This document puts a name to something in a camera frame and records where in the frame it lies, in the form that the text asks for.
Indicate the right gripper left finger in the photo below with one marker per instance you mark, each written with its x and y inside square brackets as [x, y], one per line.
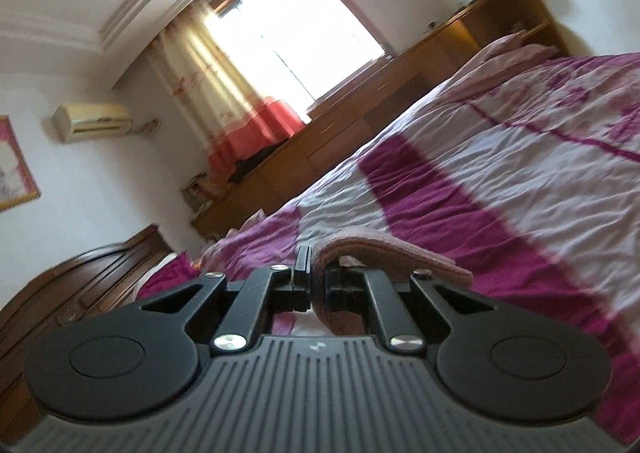
[137, 359]

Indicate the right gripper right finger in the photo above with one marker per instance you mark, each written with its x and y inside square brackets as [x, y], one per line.
[500, 360]

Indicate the pink knitted cardigan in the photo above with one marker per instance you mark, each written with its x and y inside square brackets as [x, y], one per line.
[377, 250]

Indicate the dark wooden headboard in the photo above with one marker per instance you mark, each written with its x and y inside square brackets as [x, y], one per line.
[91, 283]

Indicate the magenta pillow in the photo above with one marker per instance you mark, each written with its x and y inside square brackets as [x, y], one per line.
[171, 271]

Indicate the stack of books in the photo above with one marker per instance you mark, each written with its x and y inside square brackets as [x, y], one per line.
[197, 193]

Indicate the pink magenta striped bedspread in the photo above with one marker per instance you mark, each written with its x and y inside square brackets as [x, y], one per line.
[529, 179]

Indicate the cream and red curtain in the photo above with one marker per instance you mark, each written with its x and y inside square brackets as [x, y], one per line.
[232, 120]

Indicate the long wooden cabinet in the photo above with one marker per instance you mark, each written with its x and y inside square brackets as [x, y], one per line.
[352, 117]

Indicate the bright window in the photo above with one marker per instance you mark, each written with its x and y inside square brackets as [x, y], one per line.
[296, 51]

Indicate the framed wall picture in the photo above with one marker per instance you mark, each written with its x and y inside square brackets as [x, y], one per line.
[18, 186]

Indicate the wall air conditioner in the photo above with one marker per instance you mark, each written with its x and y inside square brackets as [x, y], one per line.
[86, 121]

